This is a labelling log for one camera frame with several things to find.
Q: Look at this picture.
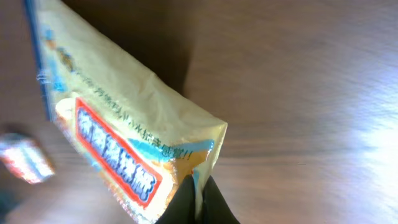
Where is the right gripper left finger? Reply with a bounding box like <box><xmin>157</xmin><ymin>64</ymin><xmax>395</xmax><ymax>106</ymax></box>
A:
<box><xmin>156</xmin><ymin>175</ymin><xmax>195</xmax><ymax>224</ymax></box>

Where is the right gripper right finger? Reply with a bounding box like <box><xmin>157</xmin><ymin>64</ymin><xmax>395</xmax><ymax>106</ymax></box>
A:
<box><xmin>202</xmin><ymin>176</ymin><xmax>240</xmax><ymax>224</ymax></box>

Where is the beige snack bag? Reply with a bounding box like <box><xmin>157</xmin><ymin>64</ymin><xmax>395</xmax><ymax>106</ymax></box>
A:
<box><xmin>25</xmin><ymin>1</ymin><xmax>228</xmax><ymax>223</ymax></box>

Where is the orange tissue pack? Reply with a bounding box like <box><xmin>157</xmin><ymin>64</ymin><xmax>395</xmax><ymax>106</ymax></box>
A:
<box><xmin>1</xmin><ymin>133</ymin><xmax>55</xmax><ymax>184</ymax></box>

